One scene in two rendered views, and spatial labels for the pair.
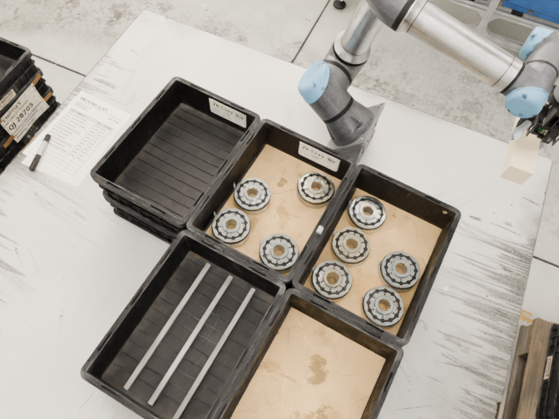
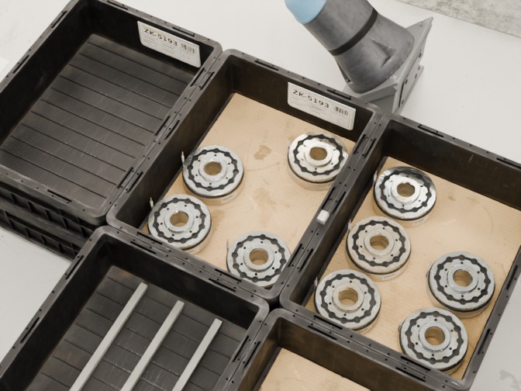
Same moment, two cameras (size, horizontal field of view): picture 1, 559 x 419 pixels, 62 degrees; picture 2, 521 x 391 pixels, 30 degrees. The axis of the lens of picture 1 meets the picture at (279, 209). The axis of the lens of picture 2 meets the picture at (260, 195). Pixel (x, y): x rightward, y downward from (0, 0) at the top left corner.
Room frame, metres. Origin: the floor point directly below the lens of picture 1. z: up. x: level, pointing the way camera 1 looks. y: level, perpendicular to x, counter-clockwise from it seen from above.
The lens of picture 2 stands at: (-0.28, -0.07, 2.21)
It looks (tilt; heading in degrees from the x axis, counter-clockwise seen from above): 58 degrees down; 4
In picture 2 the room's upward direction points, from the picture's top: 1 degrees counter-clockwise
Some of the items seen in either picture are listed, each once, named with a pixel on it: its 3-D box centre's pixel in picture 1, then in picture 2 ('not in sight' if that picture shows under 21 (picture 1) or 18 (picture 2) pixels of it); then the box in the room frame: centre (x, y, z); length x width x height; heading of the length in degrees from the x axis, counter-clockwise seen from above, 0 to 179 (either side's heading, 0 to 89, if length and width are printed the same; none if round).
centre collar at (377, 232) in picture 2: (351, 244); (378, 242); (0.49, -0.20, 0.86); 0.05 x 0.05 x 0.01
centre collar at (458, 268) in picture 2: (401, 268); (462, 278); (0.44, -0.33, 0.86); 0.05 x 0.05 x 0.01
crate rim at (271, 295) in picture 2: (274, 194); (248, 167); (0.59, 0.02, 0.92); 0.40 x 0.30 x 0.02; 156
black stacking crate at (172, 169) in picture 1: (181, 156); (95, 116); (0.71, 0.29, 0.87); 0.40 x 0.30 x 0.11; 156
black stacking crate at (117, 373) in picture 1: (191, 333); (119, 389); (0.22, 0.18, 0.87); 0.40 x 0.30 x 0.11; 156
